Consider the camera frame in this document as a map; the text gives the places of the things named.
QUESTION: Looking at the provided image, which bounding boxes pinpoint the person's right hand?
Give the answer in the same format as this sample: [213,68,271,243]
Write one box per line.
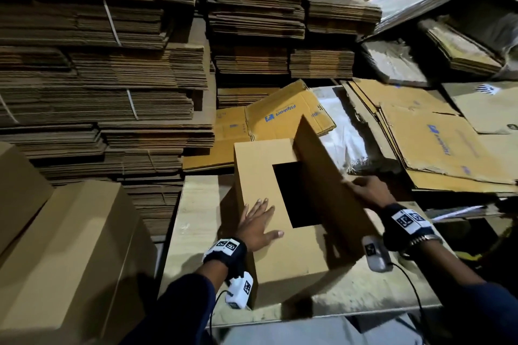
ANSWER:
[343,175,398,212]

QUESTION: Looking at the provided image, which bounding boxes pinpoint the person's left hand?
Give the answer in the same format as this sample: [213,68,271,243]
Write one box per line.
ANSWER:
[235,197,286,254]

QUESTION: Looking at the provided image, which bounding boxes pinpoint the brown cardboard box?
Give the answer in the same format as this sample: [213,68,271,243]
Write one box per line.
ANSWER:
[0,142,54,254]
[233,114,381,311]
[0,181,159,345]

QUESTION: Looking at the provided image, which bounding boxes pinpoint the brown carton blue print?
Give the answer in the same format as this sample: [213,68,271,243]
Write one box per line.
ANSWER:
[380,105,516,187]

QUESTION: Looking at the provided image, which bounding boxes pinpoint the person's right forearm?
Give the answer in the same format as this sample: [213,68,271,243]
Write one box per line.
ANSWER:
[413,239,518,345]

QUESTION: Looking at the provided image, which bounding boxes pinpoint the person's left forearm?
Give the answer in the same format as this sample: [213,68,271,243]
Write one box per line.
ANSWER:
[129,260,231,345]

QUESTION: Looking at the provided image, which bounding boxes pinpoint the pile of brown cartons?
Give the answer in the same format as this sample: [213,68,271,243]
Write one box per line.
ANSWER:
[340,78,518,196]

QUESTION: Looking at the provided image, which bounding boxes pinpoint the stacks of flat cardboard bundles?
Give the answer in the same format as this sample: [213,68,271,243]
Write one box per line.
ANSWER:
[0,0,383,240]

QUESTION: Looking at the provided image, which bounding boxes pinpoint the black right wrist band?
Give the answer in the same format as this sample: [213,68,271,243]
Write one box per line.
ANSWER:
[379,203,442,254]

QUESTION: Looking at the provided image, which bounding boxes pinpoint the white plastic sack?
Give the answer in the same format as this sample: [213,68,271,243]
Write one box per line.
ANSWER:
[311,86,373,174]

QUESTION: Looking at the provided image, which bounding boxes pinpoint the plywood work board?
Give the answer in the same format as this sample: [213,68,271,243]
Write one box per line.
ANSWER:
[158,175,445,327]

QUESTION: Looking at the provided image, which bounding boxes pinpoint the yellow carton with blue print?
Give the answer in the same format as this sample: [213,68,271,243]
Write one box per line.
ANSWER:
[245,79,337,142]

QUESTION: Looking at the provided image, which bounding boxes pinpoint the clear plastic sheet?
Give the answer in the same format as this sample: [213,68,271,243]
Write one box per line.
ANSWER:
[360,39,432,88]

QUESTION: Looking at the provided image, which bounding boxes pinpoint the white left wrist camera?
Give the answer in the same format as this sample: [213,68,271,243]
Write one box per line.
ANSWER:
[224,270,255,311]

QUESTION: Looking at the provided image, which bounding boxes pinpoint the silver bracelet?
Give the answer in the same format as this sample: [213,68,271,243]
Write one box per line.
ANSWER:
[402,232,445,259]

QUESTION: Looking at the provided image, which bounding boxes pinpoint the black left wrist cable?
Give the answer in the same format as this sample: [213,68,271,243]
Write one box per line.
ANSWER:
[209,288,229,337]

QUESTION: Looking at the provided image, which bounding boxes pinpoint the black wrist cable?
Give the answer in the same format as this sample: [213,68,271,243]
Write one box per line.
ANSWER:
[390,261,430,345]
[209,288,229,337]

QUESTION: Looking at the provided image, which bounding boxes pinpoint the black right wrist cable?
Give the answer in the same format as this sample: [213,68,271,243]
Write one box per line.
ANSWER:
[390,261,430,345]

